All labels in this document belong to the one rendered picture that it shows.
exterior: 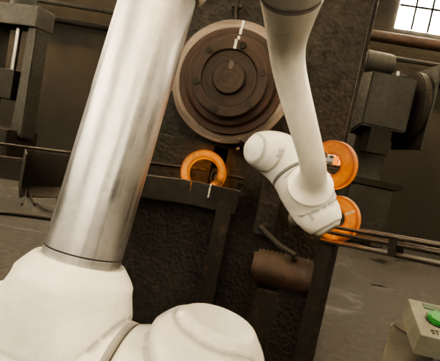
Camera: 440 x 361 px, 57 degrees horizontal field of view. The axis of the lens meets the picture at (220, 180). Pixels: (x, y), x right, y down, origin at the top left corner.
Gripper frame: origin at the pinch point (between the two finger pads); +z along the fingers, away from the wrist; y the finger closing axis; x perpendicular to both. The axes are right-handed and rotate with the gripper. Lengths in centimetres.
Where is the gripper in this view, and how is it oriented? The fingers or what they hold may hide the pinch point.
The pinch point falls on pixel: (333, 160)
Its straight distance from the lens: 131.8
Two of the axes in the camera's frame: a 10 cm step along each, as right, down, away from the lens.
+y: 7.3, 1.9, -6.6
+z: 6.7, 0.2, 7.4
